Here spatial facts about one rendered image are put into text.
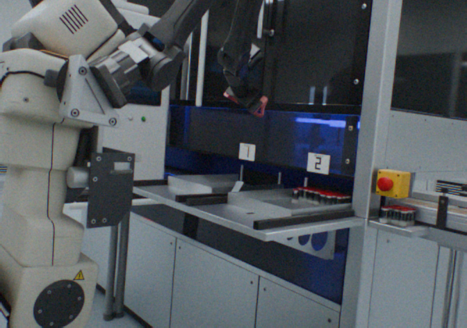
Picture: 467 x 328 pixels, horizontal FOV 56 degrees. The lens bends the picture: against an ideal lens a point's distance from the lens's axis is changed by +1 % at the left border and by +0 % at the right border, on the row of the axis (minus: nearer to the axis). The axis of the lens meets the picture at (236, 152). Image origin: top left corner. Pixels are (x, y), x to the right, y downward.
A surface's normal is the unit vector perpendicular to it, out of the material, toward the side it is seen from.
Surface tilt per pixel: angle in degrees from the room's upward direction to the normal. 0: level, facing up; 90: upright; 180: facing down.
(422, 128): 90
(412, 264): 90
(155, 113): 90
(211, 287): 90
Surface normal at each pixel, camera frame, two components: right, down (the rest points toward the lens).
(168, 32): -0.25, -0.08
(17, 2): 0.65, 0.11
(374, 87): -0.75, -0.01
